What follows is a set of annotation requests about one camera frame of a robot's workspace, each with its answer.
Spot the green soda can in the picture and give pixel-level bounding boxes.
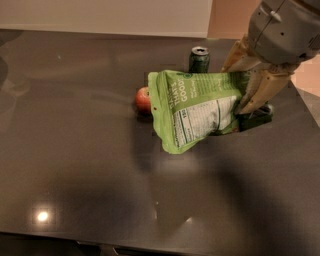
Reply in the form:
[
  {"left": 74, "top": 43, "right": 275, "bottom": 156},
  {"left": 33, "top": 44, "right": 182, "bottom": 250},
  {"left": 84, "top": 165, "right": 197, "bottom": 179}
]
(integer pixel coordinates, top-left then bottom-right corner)
[{"left": 189, "top": 46, "right": 210, "bottom": 73}]

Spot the red apple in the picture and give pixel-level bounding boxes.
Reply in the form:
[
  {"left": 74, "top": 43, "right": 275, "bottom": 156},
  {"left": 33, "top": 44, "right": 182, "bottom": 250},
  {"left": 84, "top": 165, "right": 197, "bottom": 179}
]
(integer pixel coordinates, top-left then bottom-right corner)
[{"left": 135, "top": 87, "right": 151, "bottom": 114}]

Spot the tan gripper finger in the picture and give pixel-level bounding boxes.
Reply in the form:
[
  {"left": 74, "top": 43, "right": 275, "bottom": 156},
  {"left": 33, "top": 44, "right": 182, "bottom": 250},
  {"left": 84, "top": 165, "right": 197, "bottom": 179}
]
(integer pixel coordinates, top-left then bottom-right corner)
[
  {"left": 237, "top": 64, "right": 292, "bottom": 115},
  {"left": 221, "top": 34, "right": 262, "bottom": 72}
]

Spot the green rice chip bag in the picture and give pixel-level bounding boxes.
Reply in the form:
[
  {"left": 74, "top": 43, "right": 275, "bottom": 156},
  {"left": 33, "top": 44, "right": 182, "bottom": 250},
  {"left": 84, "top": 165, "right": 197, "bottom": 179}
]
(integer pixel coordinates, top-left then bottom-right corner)
[{"left": 148, "top": 70, "right": 249, "bottom": 154}]

